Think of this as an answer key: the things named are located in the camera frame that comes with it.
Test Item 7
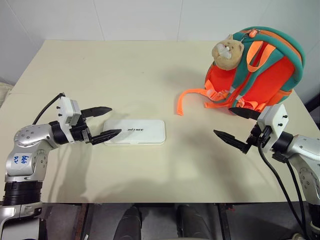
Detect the orange and green backpack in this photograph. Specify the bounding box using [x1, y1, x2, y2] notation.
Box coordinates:
[174, 26, 306, 117]

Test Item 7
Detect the dark rounded robot foot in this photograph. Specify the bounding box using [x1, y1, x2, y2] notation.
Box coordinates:
[116, 206, 143, 240]

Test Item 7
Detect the black table frame leg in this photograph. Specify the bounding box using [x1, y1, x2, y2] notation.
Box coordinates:
[71, 203, 93, 240]
[216, 202, 236, 240]

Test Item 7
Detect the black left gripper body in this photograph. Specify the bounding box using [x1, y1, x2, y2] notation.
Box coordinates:
[69, 115, 92, 145]

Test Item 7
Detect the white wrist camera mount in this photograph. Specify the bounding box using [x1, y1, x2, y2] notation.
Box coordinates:
[57, 96, 82, 127]
[256, 103, 288, 153]

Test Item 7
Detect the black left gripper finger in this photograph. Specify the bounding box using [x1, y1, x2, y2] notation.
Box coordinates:
[80, 106, 113, 119]
[87, 128, 123, 146]

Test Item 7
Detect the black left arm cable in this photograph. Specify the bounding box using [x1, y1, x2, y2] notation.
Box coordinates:
[32, 92, 66, 125]

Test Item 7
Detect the white rectangular case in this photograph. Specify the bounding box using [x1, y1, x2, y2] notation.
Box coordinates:
[103, 118, 167, 146]

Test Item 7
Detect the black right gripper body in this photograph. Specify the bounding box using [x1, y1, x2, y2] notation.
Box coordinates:
[246, 122, 272, 151]

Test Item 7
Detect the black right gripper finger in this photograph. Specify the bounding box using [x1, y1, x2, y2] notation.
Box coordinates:
[213, 129, 252, 155]
[228, 107, 262, 120]

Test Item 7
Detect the beige plush animal keychain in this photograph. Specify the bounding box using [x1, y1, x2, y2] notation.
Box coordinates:
[211, 33, 245, 72]

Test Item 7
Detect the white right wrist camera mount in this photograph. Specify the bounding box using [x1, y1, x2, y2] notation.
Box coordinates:
[256, 103, 288, 153]

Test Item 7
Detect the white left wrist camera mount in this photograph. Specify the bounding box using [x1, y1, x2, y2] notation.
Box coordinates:
[57, 96, 82, 127]

